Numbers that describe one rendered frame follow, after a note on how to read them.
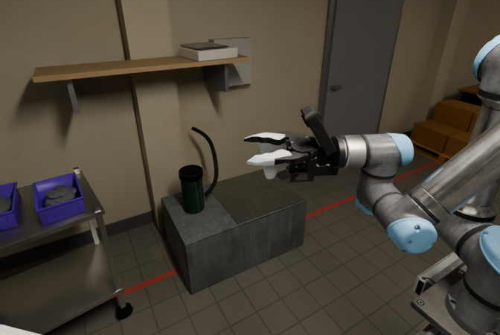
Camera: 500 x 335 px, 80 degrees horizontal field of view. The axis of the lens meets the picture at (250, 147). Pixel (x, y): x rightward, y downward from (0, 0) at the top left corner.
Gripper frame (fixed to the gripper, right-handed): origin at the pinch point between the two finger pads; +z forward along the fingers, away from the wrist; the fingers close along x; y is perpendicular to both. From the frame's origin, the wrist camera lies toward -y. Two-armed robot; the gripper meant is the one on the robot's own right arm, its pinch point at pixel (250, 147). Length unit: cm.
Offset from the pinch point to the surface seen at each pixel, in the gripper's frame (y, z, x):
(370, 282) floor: 169, -97, 70
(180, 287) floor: 170, 43, 77
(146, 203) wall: 159, 82, 155
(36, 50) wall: 19, 126, 152
